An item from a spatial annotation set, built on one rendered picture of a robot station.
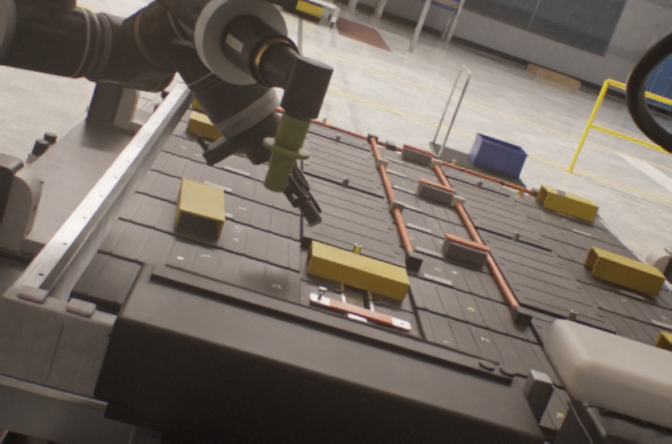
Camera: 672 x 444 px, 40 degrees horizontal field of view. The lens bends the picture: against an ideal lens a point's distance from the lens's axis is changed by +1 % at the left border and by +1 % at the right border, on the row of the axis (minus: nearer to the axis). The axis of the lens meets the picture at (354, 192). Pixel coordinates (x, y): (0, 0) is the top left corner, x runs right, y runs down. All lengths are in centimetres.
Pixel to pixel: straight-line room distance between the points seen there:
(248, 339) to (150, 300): 10
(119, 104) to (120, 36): 90
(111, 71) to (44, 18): 13
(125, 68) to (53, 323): 49
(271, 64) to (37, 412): 65
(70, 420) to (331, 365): 46
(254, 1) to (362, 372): 37
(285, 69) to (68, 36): 69
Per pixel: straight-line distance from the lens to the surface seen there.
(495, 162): 751
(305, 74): 74
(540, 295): 172
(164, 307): 92
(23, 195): 148
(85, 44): 143
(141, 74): 146
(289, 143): 75
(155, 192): 155
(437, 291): 153
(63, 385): 115
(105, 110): 235
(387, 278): 145
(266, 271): 135
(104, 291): 115
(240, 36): 84
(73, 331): 111
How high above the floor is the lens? 148
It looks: 14 degrees down
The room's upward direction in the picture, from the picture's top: 20 degrees clockwise
